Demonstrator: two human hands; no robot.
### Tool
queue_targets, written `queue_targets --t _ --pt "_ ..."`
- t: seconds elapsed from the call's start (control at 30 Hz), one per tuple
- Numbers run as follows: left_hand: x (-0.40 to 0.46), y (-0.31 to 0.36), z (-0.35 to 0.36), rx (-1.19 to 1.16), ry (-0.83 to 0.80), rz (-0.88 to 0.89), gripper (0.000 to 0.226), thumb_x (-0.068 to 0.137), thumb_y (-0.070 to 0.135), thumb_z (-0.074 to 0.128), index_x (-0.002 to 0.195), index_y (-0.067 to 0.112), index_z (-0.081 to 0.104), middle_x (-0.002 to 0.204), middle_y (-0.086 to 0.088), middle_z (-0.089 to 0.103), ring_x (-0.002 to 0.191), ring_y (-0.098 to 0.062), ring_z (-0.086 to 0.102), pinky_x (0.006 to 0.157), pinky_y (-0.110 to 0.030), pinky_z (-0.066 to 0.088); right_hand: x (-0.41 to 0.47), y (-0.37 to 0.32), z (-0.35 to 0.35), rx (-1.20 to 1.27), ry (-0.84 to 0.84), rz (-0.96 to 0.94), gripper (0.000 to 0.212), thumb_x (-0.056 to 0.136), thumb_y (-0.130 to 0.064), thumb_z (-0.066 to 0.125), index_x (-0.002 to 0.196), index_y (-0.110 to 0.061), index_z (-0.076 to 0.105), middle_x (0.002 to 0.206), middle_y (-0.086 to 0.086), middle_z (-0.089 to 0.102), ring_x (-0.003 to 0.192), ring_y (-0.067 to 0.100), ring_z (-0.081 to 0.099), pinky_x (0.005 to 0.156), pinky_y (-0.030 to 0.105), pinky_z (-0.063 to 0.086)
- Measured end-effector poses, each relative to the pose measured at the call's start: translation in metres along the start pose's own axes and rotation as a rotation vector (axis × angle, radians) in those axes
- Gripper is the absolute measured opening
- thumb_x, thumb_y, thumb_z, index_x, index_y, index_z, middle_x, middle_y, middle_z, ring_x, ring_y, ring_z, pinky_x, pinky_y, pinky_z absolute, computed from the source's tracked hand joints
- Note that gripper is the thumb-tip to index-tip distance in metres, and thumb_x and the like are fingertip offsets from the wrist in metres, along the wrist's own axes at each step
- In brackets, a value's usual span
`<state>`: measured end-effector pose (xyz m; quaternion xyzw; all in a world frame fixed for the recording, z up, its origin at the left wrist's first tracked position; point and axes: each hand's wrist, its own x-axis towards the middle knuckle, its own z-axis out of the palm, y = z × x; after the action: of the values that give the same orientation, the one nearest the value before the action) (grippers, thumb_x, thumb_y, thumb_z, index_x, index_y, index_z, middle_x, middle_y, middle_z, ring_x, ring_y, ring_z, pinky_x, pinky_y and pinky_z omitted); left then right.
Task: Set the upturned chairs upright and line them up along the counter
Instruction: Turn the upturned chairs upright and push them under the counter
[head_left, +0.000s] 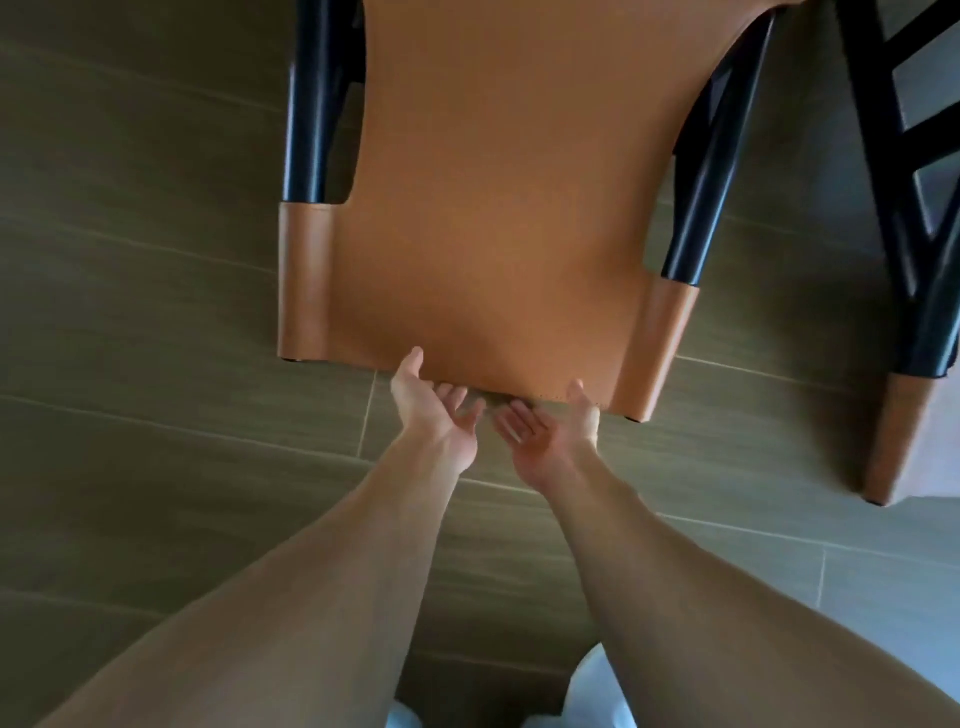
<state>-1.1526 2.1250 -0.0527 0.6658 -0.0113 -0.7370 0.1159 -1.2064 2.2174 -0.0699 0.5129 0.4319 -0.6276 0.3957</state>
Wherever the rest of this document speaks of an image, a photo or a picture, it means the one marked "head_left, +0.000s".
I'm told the person's left hand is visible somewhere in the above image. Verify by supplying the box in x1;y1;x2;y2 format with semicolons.
389;345;488;479

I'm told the person's right hand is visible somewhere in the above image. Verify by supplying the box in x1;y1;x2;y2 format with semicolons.
491;378;604;495

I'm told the brown leather black-frame chair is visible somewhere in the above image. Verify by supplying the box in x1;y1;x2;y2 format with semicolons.
275;0;783;427
834;0;960;508

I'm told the person's left forearm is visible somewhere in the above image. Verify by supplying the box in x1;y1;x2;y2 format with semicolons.
37;438;479;728

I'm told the person's right forearm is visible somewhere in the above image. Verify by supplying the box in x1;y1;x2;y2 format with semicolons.
536;449;960;728

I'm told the person's white right shoe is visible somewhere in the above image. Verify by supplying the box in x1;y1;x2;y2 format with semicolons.
560;643;630;728

